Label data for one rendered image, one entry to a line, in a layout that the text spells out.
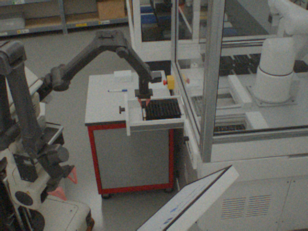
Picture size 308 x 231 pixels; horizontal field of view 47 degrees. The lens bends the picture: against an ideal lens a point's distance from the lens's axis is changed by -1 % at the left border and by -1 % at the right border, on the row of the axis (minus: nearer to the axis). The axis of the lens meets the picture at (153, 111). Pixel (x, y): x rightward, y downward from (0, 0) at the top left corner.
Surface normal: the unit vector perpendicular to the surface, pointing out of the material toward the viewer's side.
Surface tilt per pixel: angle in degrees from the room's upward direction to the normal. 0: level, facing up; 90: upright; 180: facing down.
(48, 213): 0
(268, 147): 90
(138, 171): 90
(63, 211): 0
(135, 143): 90
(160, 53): 90
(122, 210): 0
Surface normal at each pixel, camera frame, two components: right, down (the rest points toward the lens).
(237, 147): 0.10, 0.56
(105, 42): 0.36, -0.40
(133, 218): -0.02, -0.82
